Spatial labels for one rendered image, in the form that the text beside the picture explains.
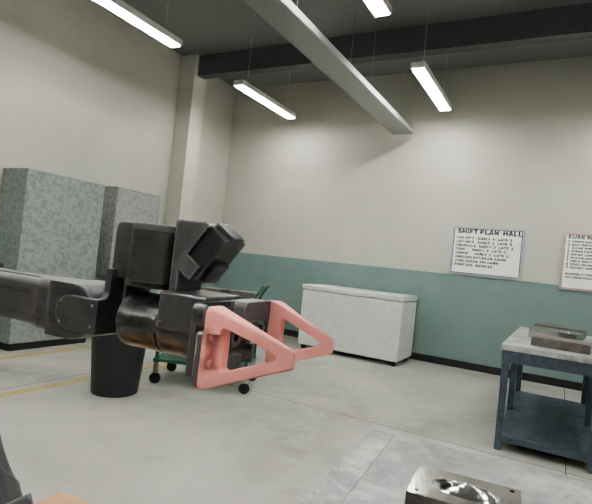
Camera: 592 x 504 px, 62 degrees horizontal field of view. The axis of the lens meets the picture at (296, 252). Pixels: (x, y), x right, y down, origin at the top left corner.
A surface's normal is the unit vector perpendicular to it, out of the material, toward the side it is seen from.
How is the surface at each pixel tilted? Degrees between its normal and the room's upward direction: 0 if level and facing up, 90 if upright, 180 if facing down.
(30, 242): 90
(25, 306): 93
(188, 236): 90
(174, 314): 90
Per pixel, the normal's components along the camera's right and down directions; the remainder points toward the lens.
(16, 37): 0.88, 0.08
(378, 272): -0.48, -0.06
